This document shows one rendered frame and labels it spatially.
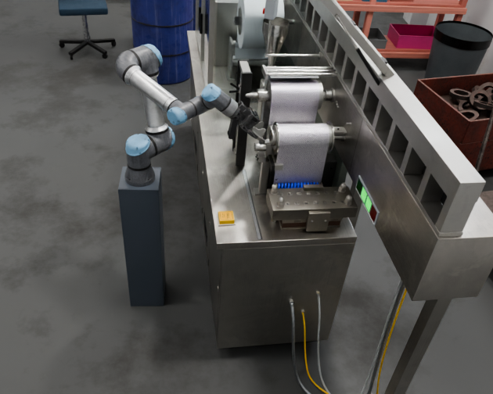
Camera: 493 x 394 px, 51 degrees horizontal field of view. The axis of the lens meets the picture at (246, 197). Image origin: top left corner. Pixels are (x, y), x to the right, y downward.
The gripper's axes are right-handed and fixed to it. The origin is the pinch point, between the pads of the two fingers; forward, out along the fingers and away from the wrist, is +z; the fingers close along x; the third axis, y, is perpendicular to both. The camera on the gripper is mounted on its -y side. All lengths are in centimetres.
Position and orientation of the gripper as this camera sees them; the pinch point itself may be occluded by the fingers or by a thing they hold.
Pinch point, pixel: (260, 137)
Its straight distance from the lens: 235.4
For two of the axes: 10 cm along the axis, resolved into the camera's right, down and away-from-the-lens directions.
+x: -1.4, -6.3, 7.6
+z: 7.1, 4.8, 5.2
